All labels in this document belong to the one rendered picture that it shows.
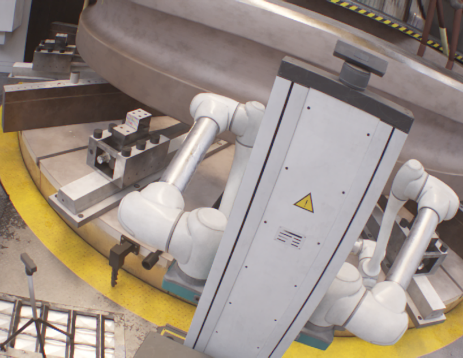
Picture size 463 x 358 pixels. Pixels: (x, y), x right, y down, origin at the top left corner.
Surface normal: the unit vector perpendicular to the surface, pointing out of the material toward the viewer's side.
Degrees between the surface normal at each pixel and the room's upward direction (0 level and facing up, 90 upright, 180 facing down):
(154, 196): 17
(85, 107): 90
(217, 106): 26
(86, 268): 0
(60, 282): 0
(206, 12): 90
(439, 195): 35
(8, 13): 90
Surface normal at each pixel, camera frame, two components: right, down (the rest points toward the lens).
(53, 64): 0.21, 0.57
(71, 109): 0.55, 0.56
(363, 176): -0.31, 0.44
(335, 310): -0.50, 0.30
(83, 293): 0.26, -0.81
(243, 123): -0.10, 0.40
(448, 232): -0.80, 0.13
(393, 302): 0.08, -0.55
